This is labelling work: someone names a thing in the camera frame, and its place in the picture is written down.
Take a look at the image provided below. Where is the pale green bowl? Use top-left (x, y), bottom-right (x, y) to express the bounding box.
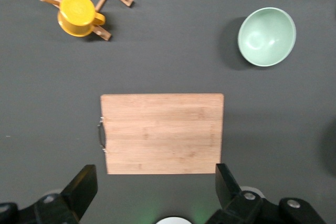
top-left (237, 7), bottom-right (297, 67)

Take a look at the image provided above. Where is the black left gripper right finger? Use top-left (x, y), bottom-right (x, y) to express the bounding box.
top-left (204, 163), bottom-right (264, 224)

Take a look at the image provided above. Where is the wooden cutting board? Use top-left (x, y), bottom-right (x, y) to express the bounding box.
top-left (97, 93), bottom-right (225, 175)

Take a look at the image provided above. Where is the yellow cup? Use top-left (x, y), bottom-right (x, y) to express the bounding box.
top-left (57, 0), bottom-right (106, 38)

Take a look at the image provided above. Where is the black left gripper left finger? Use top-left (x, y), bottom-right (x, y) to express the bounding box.
top-left (34, 164), bottom-right (99, 224)

